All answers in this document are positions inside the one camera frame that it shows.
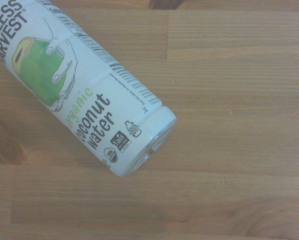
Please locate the white coconut water bottle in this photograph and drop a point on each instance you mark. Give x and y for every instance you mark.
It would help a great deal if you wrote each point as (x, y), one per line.
(72, 82)

